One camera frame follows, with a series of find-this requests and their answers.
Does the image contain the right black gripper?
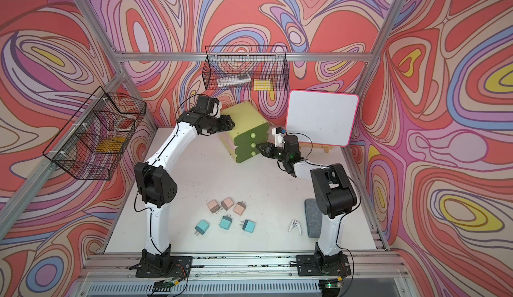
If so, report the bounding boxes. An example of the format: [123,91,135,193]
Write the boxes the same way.
[256,142,289,162]

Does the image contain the yellow green drawer cabinet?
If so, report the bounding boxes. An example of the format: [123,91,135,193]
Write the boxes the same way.
[220,101,269,163]

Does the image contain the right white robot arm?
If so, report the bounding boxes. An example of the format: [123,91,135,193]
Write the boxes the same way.
[256,134,357,274]

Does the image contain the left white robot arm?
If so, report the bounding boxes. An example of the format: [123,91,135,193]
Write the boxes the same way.
[134,111,235,257]

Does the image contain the grey box in back basket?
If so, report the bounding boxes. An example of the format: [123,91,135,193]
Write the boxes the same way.
[216,74,252,87]

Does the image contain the yellow sponge in back basket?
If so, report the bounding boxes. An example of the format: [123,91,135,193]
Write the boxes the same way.
[252,79,273,91]

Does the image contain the wooden easel stand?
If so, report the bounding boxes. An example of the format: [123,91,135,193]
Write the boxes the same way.
[299,142,333,154]

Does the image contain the pink plug three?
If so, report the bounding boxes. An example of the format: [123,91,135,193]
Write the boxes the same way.
[233,202,247,216]

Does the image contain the pink plug two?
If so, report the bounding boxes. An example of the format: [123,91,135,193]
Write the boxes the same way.
[221,198,235,211]

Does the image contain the pink framed whiteboard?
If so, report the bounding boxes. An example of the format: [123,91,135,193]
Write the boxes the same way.
[285,90,360,147]

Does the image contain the pink plug one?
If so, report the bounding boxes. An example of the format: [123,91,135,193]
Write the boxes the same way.
[207,200,220,214]

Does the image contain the teal plug three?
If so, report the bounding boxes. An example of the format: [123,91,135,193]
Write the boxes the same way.
[241,220,256,234]

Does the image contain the small white clip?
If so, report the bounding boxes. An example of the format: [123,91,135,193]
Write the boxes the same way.
[288,219,302,236]

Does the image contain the teal plug two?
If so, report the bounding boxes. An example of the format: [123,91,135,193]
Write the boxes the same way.
[219,215,232,230]

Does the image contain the grey felt eraser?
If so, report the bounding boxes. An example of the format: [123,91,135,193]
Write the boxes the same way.
[304,198,323,239]

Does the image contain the teal plug one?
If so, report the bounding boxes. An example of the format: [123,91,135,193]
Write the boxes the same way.
[195,220,210,235]

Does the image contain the yellow item in left basket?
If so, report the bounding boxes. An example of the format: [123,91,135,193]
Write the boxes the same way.
[95,137,126,154]

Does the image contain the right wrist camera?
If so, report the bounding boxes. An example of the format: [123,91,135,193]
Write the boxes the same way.
[271,127,286,147]

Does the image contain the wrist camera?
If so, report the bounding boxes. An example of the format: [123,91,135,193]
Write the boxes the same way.
[271,127,286,147]
[195,94,222,117]

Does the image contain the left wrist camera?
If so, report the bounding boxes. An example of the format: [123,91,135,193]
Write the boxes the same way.
[195,94,222,117]

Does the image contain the back black wire basket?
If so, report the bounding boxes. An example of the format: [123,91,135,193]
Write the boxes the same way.
[202,44,290,92]

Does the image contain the black wire basket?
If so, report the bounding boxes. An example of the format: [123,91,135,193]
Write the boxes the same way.
[43,87,147,181]
[202,44,290,92]

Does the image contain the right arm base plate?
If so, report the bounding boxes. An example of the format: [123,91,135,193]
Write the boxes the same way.
[295,252,352,278]

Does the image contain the left black wire basket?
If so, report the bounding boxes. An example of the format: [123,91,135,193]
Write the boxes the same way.
[43,87,147,181]

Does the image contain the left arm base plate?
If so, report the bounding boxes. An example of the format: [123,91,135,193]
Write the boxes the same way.
[136,254,192,279]

